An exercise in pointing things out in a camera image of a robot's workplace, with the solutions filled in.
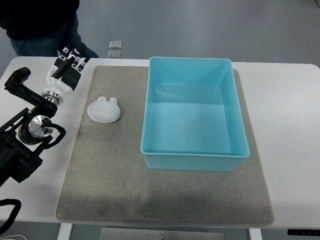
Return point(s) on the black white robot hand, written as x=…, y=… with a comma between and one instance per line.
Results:
x=65, y=73

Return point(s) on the white plush bunny toy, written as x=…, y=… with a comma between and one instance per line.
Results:
x=104, y=110

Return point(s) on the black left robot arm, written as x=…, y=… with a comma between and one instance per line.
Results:
x=24, y=137

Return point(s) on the blue plastic box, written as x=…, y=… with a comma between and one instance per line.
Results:
x=193, y=118

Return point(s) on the lower silver floor plate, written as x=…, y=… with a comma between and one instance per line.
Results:
x=115, y=54

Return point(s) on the silver floor plate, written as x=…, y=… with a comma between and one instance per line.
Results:
x=116, y=44
x=115, y=54

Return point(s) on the person in dark clothes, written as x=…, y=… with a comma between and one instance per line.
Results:
x=40, y=28

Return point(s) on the upper silver floor plate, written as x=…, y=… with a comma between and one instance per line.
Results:
x=116, y=44

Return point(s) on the grey felt mat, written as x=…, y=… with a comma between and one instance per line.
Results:
x=107, y=180

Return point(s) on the white left table leg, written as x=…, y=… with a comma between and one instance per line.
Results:
x=65, y=231

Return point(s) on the white table leg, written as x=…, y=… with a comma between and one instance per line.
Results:
x=255, y=234
x=65, y=231

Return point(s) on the white right table leg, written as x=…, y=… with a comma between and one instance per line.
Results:
x=255, y=234

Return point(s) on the black table control panel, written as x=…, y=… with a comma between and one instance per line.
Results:
x=304, y=232

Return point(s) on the metal table base plate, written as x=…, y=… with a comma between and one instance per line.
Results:
x=145, y=234

